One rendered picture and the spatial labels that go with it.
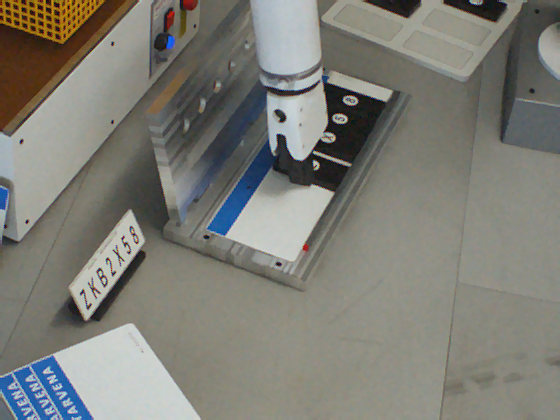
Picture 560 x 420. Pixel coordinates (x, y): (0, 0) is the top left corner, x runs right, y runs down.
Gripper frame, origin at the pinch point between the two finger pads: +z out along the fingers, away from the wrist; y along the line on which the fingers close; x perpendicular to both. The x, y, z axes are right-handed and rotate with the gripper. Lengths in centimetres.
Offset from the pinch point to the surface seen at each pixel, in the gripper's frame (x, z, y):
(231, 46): 11.6, -14.8, 6.0
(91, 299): 14.9, -1.0, -33.1
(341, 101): 1.3, 1.3, 19.1
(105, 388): 2, -7, -50
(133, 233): 15.1, -2.0, -21.1
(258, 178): 6.0, 1.4, -1.7
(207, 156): 10.2, -5.7, -7.4
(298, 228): -2.7, 3.2, -8.3
